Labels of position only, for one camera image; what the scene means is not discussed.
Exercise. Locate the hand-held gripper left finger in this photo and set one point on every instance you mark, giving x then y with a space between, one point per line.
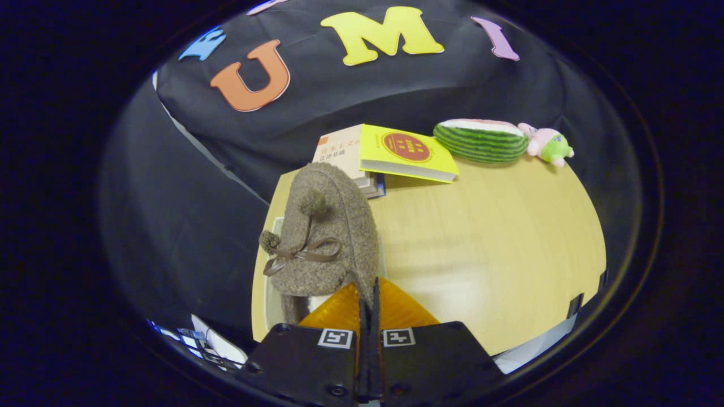
317 362

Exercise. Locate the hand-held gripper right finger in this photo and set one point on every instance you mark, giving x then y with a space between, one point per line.
430 362

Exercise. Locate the beige fabric storage box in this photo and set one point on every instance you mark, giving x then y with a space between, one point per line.
274 305

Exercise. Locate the brown fuzzy shoe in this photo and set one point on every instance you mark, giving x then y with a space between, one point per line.
339 226

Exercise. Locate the white papers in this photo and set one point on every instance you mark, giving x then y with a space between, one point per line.
223 350

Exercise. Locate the blue cover book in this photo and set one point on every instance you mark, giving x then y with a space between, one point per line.
380 185

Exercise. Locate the grey paperback book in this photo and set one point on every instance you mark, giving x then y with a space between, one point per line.
369 183

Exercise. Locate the beige paperback book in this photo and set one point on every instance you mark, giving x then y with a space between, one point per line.
339 152

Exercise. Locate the yellow book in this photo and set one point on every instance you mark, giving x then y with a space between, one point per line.
407 150

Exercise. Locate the watermelon slice plush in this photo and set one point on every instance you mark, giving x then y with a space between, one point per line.
481 144

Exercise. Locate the pink and green plush toy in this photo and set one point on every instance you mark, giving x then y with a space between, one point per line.
551 146

